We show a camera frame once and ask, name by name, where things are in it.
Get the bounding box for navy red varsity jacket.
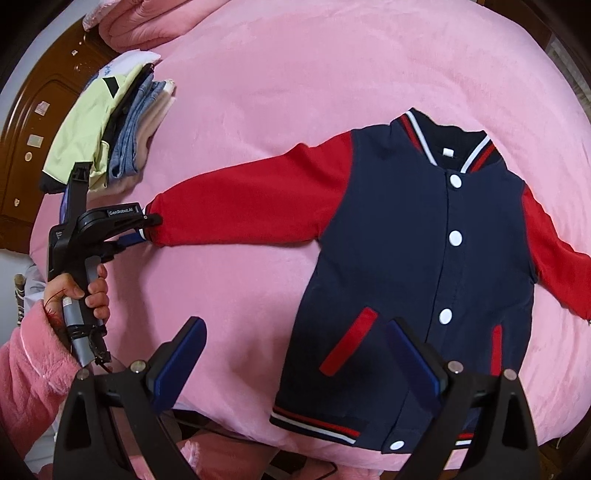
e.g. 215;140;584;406
145;109;590;453

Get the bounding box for person's left hand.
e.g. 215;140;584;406
43;264;110;330

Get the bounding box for blue folded jeans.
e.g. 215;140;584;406
107;72;165;183

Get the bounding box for cream folded garment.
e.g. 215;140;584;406
102;79;176;194

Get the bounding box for yellow folded garment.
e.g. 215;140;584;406
39;64;153;194

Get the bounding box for pink robe left sleeve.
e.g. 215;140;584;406
1;302;79;457

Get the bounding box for white folded garment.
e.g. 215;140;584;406
86;49;161;87

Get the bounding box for brown wooden headboard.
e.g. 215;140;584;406
0;22;116;254

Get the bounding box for pink bed blanket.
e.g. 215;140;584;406
29;0;591;471

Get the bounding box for pink folded quilt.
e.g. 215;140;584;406
82;0;228;53

